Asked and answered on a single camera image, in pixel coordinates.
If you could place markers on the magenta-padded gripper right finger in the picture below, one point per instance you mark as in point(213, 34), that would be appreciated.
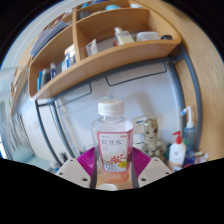
point(155, 170)

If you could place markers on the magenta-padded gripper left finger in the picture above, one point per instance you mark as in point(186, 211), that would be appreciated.
point(71, 170)

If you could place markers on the clear drink bottle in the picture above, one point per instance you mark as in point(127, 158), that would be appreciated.
point(112, 146)

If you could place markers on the white lotion bottle, red pump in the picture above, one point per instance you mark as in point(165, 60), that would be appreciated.
point(177, 153)

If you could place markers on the brown tree figurine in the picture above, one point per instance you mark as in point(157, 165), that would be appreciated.
point(153, 140)

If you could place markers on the blue tissue pack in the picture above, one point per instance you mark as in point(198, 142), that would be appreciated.
point(190, 159)

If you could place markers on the white wrapped packet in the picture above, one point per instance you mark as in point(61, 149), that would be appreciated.
point(202, 157)

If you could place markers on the wooden shelf unit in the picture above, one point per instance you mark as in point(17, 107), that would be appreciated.
point(110, 58)

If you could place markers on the white single wall socket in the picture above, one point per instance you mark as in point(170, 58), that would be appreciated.
point(138, 124)

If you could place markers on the grey metal desk frame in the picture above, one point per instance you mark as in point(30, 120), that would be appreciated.
point(196, 93)

